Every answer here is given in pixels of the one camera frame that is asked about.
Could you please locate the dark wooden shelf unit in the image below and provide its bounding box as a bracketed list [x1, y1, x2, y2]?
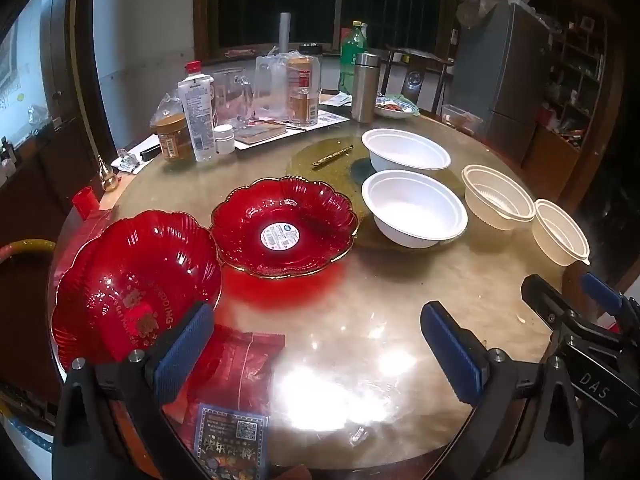
[515, 0, 616, 196]

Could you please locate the red and yellow hula hoop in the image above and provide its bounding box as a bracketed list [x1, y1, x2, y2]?
[0, 239, 57, 266]

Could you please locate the clear plastic box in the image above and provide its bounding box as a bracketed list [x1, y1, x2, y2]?
[441, 104, 485, 133]

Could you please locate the crumpled clear plastic bag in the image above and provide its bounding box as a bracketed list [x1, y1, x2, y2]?
[151, 91, 187, 126]

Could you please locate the small cream plastic bowl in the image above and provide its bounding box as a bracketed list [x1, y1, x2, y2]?
[531, 198, 592, 267]

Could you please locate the red plastic cup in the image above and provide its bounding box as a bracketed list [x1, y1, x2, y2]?
[72, 186, 103, 218]

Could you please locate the red plastic bag with card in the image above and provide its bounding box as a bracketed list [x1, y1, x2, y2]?
[162, 324, 286, 456]

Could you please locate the grey refrigerator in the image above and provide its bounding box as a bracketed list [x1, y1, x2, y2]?
[450, 2, 551, 151]

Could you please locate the brown jar with tan lid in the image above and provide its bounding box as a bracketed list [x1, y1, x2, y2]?
[155, 112, 193, 162]

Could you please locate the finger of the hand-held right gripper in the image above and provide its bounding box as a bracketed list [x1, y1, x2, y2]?
[580, 272, 640, 322]
[521, 274, 581, 333]

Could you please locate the dark printed card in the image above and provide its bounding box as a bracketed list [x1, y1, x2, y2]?
[192, 402, 271, 468]

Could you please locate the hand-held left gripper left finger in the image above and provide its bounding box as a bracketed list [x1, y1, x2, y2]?
[52, 301, 216, 480]

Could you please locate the dark framed window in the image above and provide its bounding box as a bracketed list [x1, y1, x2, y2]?
[195, 0, 466, 58]

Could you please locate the red plate with round sticker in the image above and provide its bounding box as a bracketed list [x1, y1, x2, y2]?
[210, 176, 360, 280]

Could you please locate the white squeeze tube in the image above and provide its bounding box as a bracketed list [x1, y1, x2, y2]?
[178, 74, 217, 162]

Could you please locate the white foam bowl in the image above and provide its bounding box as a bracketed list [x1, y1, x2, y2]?
[361, 128, 452, 176]
[361, 170, 469, 249]

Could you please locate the red plate with gold lettering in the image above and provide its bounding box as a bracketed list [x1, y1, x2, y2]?
[51, 210, 223, 368]

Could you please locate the green soda bottle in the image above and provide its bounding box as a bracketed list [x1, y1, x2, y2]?
[340, 21, 369, 96]

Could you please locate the large cream plastic bowl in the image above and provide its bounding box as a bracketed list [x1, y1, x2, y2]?
[461, 164, 536, 232]

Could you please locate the gold patterned stick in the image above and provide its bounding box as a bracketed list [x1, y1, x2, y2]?
[312, 145, 355, 167]

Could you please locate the gold gourd ornament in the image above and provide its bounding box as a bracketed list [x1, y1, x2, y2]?
[97, 157, 121, 193]

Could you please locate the white paper slip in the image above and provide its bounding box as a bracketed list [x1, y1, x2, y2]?
[111, 135, 161, 173]

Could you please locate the dark wooden sideboard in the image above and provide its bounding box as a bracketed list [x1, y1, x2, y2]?
[0, 115, 106, 401]

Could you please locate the dark wooden chair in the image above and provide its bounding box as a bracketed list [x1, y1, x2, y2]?
[382, 45, 456, 116]

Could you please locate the stainless steel thermos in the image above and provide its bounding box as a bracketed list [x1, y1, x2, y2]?
[351, 51, 381, 123]

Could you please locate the gold round turntable disc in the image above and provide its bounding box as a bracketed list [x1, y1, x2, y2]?
[285, 135, 466, 252]

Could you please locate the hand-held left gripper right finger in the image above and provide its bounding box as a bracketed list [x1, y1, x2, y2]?
[420, 301, 583, 480]

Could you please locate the brown book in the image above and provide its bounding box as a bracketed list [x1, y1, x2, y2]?
[234, 122, 287, 145]

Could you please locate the white printed paper sheet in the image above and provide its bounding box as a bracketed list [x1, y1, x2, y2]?
[232, 105, 351, 151]

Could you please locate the patterned plate of food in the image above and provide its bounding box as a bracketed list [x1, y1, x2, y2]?
[375, 96, 420, 121]

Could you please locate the small white pill bottle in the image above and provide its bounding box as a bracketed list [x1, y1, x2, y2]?
[213, 124, 236, 156]

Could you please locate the amber liquor bottle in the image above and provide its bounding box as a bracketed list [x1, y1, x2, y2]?
[286, 55, 321, 127]

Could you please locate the clear glass mug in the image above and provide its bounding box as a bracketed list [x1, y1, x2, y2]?
[210, 67, 256, 128]

